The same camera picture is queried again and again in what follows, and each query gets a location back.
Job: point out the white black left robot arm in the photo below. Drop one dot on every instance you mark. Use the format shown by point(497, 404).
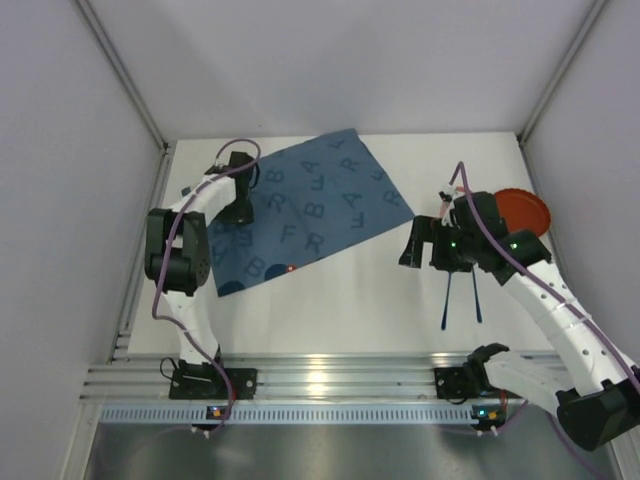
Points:
point(177, 252)

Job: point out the blue metal spoon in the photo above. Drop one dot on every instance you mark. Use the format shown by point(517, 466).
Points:
point(478, 310)

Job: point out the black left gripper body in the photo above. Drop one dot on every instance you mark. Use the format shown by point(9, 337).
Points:
point(239, 211)

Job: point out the aluminium rail frame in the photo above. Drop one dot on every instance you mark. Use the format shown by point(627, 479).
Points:
point(356, 325)

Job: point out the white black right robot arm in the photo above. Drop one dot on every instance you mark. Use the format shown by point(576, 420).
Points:
point(598, 399)

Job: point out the perforated grey cable duct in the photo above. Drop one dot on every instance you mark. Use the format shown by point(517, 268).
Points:
point(304, 414)

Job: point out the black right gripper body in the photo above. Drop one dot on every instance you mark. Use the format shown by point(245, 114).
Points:
point(426, 232)

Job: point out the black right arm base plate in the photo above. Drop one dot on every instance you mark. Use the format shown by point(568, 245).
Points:
point(456, 383)

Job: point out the blue metal fork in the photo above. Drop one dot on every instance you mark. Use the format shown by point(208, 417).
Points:
point(445, 310)

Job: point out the aluminium corner post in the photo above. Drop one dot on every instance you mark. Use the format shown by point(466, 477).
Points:
point(120, 70)
point(577, 42)

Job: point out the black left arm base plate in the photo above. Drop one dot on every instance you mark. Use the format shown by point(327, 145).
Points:
point(209, 384)

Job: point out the red plastic plate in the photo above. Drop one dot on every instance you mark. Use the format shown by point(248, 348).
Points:
point(522, 209)

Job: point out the left aluminium corner post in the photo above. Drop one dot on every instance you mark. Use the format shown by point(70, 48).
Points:
point(120, 70)

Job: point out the right aluminium corner post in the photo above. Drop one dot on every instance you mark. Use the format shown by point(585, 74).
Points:
point(577, 42)

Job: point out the blue letter-print placemat cloth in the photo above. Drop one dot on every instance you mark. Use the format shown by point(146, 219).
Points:
point(312, 200)

